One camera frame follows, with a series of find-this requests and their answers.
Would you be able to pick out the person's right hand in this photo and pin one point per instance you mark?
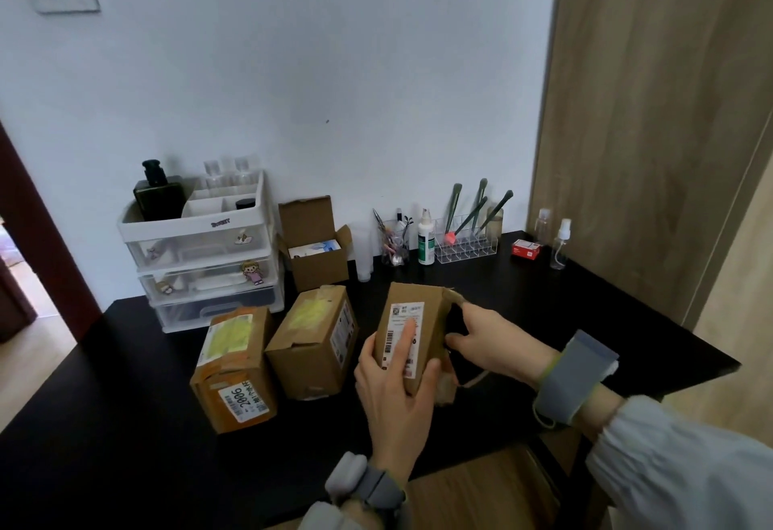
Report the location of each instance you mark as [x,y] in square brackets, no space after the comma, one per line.
[507,347]

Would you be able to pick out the person's left hand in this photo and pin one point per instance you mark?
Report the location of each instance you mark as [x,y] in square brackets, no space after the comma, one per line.
[392,415]

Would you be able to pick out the person's right thumb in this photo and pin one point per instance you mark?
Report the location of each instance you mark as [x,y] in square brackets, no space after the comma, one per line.
[462,342]

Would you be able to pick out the person's left thumb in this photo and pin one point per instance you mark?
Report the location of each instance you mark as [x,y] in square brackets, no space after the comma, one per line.
[432,380]

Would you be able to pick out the small labelled cardboard box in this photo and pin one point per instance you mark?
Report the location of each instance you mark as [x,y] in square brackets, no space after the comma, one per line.
[430,318]

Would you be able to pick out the person's right forearm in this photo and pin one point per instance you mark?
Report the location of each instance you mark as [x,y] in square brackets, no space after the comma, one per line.
[676,469]

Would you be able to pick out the person's left forearm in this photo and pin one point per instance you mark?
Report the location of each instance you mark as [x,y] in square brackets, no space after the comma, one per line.
[338,517]

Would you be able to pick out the clear acrylic compartment organiser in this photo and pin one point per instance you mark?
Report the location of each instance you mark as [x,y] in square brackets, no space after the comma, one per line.
[468,246]

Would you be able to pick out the white bottle with green label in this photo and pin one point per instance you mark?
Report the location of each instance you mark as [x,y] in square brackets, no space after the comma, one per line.
[426,240]

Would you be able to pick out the small red box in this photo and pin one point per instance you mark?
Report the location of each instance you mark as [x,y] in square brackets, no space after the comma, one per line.
[525,249]

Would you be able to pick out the grey right wrist band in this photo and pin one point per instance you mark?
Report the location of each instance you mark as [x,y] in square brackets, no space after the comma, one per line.
[573,378]

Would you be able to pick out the grey wrist band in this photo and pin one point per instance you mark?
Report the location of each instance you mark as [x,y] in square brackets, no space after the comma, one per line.
[365,484]
[573,378]

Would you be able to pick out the clear pen holder with tools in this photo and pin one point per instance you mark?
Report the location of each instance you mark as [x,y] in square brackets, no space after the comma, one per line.
[392,243]

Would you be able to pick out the grey left wrist band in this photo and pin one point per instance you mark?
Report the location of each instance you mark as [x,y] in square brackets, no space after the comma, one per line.
[365,484]

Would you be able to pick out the green makeup brush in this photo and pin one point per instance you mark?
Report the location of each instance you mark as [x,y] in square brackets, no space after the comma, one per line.
[479,200]
[452,206]
[471,217]
[496,205]

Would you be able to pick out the cardboard box with side label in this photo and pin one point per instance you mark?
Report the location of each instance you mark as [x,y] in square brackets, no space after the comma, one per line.
[311,345]

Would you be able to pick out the stack of clear cups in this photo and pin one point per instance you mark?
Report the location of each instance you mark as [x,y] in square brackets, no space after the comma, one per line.
[363,255]

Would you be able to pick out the clear spray bottle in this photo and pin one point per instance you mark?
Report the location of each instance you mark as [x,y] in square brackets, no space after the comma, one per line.
[561,246]

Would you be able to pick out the clear bottle with cap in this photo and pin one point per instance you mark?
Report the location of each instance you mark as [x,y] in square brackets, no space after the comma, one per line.
[543,226]

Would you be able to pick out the open cardboard box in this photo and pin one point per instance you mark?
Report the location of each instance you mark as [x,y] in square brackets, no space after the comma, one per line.
[314,255]

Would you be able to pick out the white and blue packet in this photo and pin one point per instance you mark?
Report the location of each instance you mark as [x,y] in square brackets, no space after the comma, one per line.
[314,248]

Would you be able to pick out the cardboard box with yellow tape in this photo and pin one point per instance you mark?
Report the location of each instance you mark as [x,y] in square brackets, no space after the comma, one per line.
[232,372]

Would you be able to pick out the white three-drawer organiser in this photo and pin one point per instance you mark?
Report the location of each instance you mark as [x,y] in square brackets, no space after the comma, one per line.
[205,264]

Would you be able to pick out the black jar lid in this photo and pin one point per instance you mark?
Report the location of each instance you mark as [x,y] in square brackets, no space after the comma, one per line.
[244,204]

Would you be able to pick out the clear small bottle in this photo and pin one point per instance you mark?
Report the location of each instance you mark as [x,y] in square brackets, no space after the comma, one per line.
[212,176]
[242,172]

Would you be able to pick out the wooden wardrobe door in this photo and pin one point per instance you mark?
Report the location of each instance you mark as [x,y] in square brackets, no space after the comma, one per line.
[658,125]

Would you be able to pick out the dark green pump bottle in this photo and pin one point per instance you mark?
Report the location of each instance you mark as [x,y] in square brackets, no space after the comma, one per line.
[158,194]

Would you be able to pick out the dark brown door frame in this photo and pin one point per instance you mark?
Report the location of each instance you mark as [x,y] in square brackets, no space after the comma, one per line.
[42,240]

